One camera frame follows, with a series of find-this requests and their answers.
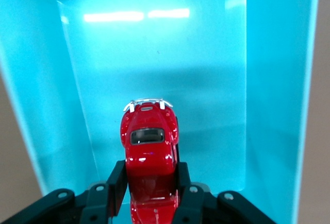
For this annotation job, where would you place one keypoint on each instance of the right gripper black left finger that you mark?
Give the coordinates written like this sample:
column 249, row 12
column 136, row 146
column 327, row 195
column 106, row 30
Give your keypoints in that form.
column 103, row 203

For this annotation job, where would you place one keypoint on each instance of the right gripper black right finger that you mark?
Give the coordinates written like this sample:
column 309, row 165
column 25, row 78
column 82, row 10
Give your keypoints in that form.
column 190, row 203

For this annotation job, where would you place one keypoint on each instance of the red beetle toy car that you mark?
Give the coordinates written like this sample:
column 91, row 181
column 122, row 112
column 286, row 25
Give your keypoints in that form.
column 148, row 152

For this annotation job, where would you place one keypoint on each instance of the blue plastic box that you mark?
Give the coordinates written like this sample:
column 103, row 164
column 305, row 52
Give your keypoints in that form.
column 180, row 67

